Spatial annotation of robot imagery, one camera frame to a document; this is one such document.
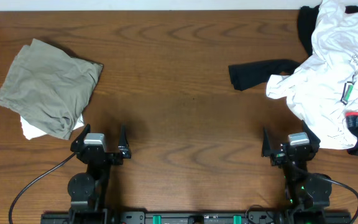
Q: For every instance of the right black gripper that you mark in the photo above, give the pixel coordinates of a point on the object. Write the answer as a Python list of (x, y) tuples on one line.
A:
[(277, 157)]

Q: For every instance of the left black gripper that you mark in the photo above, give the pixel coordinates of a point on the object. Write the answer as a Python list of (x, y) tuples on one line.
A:
[(123, 150)]

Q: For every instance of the white printed t-shirt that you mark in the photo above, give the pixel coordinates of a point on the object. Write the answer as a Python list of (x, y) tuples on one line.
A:
[(325, 86)]

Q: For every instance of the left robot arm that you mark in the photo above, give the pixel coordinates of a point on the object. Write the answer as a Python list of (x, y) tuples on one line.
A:
[(88, 189)]

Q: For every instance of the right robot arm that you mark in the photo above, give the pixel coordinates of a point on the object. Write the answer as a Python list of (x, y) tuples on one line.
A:
[(308, 193)]

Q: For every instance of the folded white garment underneath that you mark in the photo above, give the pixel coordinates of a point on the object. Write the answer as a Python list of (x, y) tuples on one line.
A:
[(30, 131)]

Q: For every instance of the folded olive green garment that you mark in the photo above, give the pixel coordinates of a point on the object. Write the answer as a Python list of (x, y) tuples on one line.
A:
[(49, 88)]

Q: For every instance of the black garment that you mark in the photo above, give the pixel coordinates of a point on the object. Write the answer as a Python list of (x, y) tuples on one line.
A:
[(247, 75)]

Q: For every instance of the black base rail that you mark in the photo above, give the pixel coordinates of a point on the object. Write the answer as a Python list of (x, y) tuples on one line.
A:
[(253, 216)]

